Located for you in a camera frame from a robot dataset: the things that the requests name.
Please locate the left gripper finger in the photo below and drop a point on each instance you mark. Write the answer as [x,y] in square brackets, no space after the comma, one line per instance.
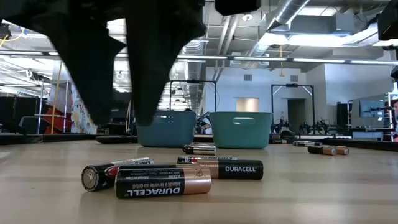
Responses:
[90,77]
[149,77]

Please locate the blue plastic bin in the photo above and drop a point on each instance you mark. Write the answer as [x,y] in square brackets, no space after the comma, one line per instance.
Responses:
[168,133]

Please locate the silver black Energizer battery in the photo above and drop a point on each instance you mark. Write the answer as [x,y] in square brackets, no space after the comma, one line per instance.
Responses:
[202,150]
[203,143]
[186,160]
[112,171]
[306,143]

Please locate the black red-label battery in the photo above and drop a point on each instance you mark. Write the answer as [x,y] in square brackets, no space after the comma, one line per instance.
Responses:
[93,179]

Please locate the Duracell battery black copper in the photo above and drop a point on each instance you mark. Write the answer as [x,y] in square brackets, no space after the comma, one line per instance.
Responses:
[239,169]
[149,186]
[343,150]
[320,150]

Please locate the black background robot arm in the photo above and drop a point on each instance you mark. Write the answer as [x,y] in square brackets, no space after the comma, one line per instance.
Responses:
[317,127]
[276,126]

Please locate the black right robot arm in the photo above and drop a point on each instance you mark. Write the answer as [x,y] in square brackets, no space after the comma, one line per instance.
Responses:
[388,21]

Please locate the floral patterned panel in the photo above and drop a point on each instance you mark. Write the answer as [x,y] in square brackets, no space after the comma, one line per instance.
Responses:
[81,126]

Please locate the red stairs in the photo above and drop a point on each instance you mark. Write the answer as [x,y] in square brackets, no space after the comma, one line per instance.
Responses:
[60,123]

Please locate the silver metal rack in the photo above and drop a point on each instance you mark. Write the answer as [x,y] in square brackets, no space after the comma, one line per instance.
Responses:
[40,102]

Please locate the black Roku remote control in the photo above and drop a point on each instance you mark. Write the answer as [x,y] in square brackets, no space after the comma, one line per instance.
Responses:
[112,139]

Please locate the person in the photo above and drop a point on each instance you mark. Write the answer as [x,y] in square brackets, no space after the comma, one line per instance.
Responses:
[206,127]

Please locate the grey chair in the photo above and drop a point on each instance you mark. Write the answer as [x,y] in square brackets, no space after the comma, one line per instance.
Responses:
[26,124]

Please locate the teal green plastic bin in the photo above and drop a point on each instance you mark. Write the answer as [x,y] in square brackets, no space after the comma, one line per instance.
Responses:
[241,135]

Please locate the round ceiling detector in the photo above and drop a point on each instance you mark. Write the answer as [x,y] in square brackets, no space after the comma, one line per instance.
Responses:
[247,17]

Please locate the overhead LED light bar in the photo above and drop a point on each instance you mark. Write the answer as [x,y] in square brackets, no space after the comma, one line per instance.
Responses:
[264,58]

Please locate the grey door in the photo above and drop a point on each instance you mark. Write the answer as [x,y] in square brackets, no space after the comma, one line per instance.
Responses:
[297,112]

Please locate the black speaker cabinet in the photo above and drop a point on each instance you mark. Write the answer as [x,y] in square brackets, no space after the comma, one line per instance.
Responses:
[342,113]

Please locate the grey desk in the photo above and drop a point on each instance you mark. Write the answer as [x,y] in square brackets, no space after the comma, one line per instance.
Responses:
[367,135]

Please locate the white metal shelf rack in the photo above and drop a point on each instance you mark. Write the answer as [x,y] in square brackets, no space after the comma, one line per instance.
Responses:
[389,109]

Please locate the silver spiral ventilation duct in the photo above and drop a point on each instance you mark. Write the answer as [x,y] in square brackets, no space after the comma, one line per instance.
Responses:
[194,71]

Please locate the black table edge frame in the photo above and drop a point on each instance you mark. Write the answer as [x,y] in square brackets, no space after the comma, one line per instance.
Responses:
[62,138]

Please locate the black partition wall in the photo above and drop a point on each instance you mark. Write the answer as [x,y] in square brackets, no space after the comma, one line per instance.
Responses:
[9,112]

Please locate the black ceiling camera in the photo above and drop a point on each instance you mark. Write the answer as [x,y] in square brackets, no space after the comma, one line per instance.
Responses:
[4,31]

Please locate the grey wall vent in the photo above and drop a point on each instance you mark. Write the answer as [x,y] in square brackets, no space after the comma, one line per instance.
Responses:
[294,78]
[247,77]

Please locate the bright wall window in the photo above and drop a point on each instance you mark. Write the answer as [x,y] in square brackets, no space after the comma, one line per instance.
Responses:
[247,104]

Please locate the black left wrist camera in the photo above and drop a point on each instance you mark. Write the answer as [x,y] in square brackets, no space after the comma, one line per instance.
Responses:
[237,7]

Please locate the black metal rig frame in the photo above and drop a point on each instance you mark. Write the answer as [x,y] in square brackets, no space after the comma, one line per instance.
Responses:
[292,85]

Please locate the silver slanted ventilation duct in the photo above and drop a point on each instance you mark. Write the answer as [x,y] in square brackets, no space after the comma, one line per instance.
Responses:
[289,12]

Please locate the wall screen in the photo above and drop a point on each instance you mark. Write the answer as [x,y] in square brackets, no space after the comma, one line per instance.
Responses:
[370,107]

